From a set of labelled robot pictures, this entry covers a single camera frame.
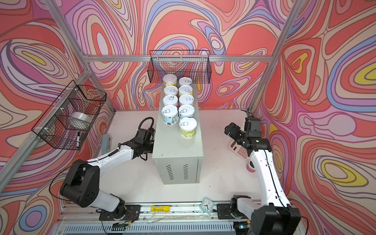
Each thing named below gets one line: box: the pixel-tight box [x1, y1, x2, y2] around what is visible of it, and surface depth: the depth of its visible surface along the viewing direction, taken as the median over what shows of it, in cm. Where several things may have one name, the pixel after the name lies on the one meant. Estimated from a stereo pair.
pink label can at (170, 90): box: [163, 85, 178, 95], surface depth 75 cm
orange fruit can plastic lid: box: [162, 73, 178, 88], surface depth 78 cm
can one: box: [162, 94, 179, 106], surface depth 71 cm
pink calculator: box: [229, 139, 250, 161], surface depth 97 cm
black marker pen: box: [76, 131, 80, 148], surface depth 73 cm
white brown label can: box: [178, 76, 193, 87], surface depth 80 cm
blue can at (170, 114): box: [161, 104, 180, 126], surface depth 66 cm
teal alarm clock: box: [199, 197, 215, 215], surface depth 76 cm
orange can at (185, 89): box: [178, 85, 193, 97], surface depth 75 cm
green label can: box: [178, 116, 198, 140], surface depth 61 cm
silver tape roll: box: [70, 111, 93, 125], surface depth 73 cm
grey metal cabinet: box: [151, 84, 205, 185], surface depth 65 cm
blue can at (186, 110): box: [178, 104, 195, 118], surface depth 66 cm
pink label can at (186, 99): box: [178, 94, 195, 105], surface depth 71 cm
